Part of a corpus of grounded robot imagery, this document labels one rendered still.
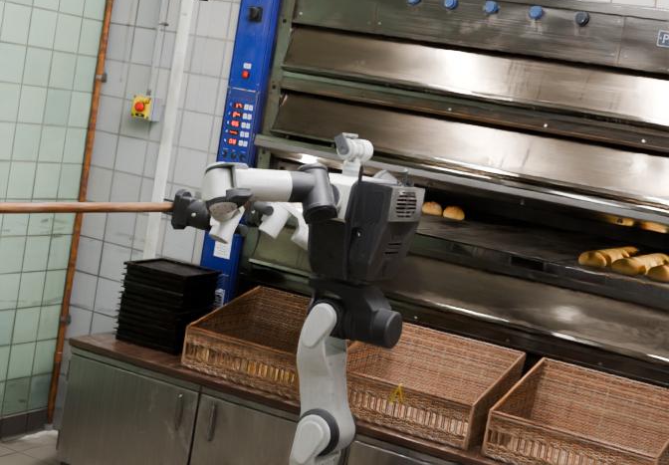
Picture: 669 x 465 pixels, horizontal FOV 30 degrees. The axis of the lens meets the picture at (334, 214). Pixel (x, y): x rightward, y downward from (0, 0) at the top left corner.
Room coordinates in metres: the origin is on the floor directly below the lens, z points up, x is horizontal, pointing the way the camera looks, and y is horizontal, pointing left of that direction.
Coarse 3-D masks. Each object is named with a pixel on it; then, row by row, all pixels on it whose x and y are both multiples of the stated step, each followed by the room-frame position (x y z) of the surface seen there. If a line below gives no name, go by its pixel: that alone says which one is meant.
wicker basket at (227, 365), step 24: (264, 288) 4.84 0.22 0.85; (216, 312) 4.60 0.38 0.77; (240, 312) 4.75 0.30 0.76; (264, 312) 4.81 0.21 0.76; (288, 312) 4.77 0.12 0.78; (192, 336) 4.44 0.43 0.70; (216, 336) 4.39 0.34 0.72; (240, 336) 4.78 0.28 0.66; (288, 336) 4.74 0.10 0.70; (192, 360) 4.43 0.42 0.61; (216, 360) 4.60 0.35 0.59; (240, 360) 4.65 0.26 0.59; (264, 360) 4.30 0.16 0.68; (288, 360) 4.25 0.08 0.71; (264, 384) 4.29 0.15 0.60; (288, 384) 4.24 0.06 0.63
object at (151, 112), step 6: (138, 96) 5.14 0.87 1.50; (144, 96) 5.13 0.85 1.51; (150, 96) 5.16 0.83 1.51; (132, 102) 5.15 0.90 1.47; (144, 102) 5.12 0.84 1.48; (150, 102) 5.11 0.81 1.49; (156, 102) 5.13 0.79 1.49; (132, 108) 5.15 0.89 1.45; (144, 108) 5.12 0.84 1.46; (150, 108) 5.11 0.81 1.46; (156, 108) 5.14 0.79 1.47; (132, 114) 5.15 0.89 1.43; (138, 114) 5.13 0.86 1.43; (144, 114) 5.12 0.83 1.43; (150, 114) 5.11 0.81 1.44; (156, 114) 5.15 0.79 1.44; (150, 120) 5.12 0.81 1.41; (156, 120) 5.15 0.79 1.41
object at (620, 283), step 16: (416, 240) 4.61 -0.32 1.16; (432, 240) 4.58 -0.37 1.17; (448, 240) 4.57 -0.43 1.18; (480, 256) 4.49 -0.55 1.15; (496, 256) 4.46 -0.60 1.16; (512, 256) 4.44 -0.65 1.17; (544, 272) 4.38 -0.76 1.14; (560, 272) 4.35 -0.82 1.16; (576, 272) 4.32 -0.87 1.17; (592, 272) 4.30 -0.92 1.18; (624, 288) 4.25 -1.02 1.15; (640, 288) 4.22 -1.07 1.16; (656, 288) 4.20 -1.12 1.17
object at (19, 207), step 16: (0, 208) 3.16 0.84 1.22; (16, 208) 3.21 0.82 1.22; (32, 208) 3.26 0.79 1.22; (48, 208) 3.32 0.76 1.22; (64, 208) 3.38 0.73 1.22; (80, 208) 3.43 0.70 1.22; (96, 208) 3.50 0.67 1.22; (112, 208) 3.56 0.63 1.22; (128, 208) 3.63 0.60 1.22; (144, 208) 3.70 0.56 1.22; (160, 208) 3.77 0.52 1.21
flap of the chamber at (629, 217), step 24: (264, 144) 4.76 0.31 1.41; (288, 144) 4.72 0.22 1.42; (384, 168) 4.53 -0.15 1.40; (408, 168) 4.49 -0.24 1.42; (480, 192) 4.45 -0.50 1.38; (504, 192) 4.31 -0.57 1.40; (528, 192) 4.28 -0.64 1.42; (600, 216) 4.26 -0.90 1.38; (624, 216) 4.12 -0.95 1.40; (648, 216) 4.08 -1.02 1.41
